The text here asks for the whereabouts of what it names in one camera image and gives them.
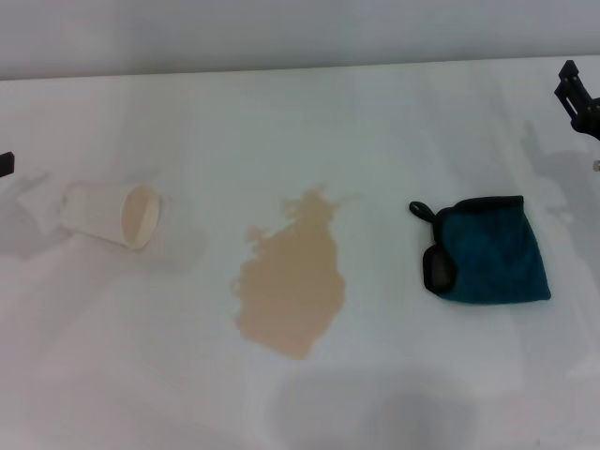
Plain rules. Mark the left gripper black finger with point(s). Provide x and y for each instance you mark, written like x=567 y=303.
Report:
x=6 y=164

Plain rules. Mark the right gripper dark grey body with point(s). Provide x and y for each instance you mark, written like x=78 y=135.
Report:
x=591 y=117

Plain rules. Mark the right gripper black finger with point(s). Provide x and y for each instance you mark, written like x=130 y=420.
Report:
x=571 y=89

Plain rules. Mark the white paper cup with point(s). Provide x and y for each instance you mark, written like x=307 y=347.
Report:
x=94 y=215

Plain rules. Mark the blue rag with black trim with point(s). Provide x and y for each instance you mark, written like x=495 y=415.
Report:
x=492 y=253

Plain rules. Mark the brown water stain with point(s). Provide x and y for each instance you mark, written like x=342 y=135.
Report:
x=290 y=281

